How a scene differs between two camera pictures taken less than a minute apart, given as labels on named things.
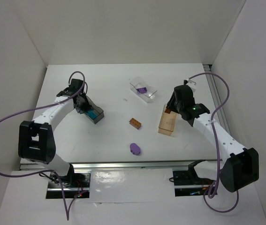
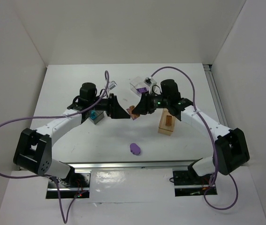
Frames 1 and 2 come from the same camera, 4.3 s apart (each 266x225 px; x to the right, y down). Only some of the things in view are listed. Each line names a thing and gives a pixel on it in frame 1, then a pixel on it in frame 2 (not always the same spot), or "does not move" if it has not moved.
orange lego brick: (135, 123) to (133, 116)
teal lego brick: (92, 114) does not move
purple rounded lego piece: (135, 149) does not move
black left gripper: (83, 106) to (110, 106)
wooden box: (167, 122) does not move
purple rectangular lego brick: (142, 90) does not move
